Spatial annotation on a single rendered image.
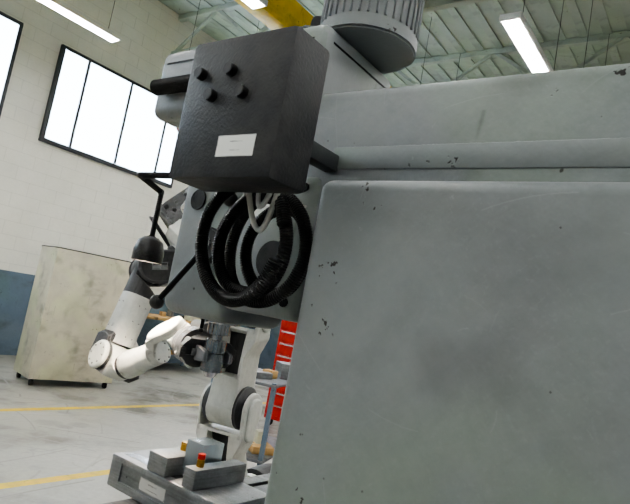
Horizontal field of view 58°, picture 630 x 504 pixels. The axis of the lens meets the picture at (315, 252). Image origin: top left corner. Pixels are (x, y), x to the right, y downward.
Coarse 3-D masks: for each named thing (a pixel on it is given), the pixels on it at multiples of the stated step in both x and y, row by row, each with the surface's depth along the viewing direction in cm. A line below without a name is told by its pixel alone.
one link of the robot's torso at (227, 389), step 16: (224, 336) 192; (240, 336) 193; (256, 336) 187; (240, 352) 193; (256, 352) 192; (224, 368) 194; (240, 368) 186; (256, 368) 195; (224, 384) 188; (240, 384) 186; (208, 400) 188; (224, 400) 186; (240, 400) 185; (208, 416) 189; (224, 416) 185; (240, 416) 184
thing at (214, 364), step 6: (210, 348) 120; (216, 348) 120; (222, 348) 120; (210, 354) 120; (216, 354) 120; (222, 354) 121; (210, 360) 119; (216, 360) 120; (222, 360) 121; (204, 366) 119; (210, 366) 119; (216, 366) 120; (222, 366) 122; (210, 372) 119; (216, 372) 120
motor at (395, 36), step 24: (336, 0) 108; (360, 0) 105; (384, 0) 105; (408, 0) 108; (336, 24) 106; (360, 24) 105; (384, 24) 105; (408, 24) 107; (360, 48) 113; (384, 48) 111; (408, 48) 109; (384, 72) 122
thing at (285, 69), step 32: (288, 32) 75; (192, 64) 85; (224, 64) 81; (256, 64) 77; (288, 64) 74; (320, 64) 78; (192, 96) 84; (224, 96) 79; (256, 96) 76; (288, 96) 73; (320, 96) 79; (192, 128) 82; (224, 128) 78; (256, 128) 75; (288, 128) 74; (192, 160) 81; (224, 160) 77; (256, 160) 73; (288, 160) 74; (256, 192) 82; (288, 192) 78
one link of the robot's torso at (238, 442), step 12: (252, 396) 187; (252, 408) 185; (204, 420) 193; (252, 420) 186; (204, 432) 190; (216, 432) 188; (228, 432) 187; (240, 432) 184; (252, 432) 187; (228, 444) 185; (240, 444) 183; (228, 456) 185; (240, 456) 189
